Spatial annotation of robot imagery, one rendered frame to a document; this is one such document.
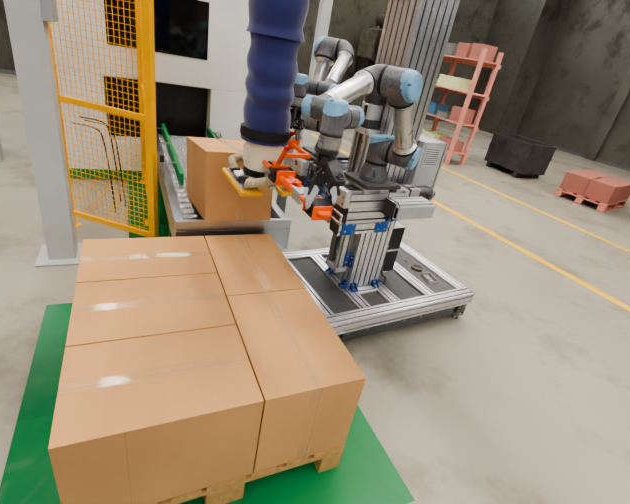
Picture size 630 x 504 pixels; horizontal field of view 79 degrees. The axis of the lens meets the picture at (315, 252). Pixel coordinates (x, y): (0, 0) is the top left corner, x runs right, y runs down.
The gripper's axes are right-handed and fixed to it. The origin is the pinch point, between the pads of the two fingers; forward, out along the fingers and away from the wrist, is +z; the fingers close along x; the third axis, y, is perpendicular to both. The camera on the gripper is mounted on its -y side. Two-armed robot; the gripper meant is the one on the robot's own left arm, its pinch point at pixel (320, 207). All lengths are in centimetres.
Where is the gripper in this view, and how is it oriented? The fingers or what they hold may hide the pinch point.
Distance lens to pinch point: 133.8
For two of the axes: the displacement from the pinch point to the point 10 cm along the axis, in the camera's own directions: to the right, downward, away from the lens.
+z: -1.7, 8.7, 4.6
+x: -8.9, 0.7, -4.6
